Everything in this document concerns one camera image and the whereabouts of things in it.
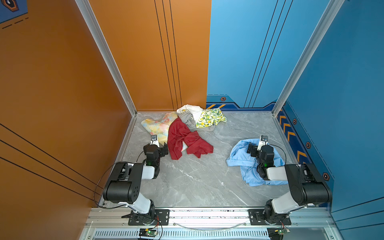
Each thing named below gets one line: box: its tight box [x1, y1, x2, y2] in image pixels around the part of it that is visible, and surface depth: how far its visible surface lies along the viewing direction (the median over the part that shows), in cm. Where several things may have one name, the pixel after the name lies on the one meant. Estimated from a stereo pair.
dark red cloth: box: [167, 117, 214, 160], surface depth 97 cm
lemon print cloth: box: [195, 108, 227, 128], surface depth 114 cm
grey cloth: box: [177, 111, 216, 133], surface depth 111 cm
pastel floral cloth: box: [141, 111, 178, 146], surface depth 106 cm
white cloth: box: [176, 104, 203, 122], surface depth 118 cm
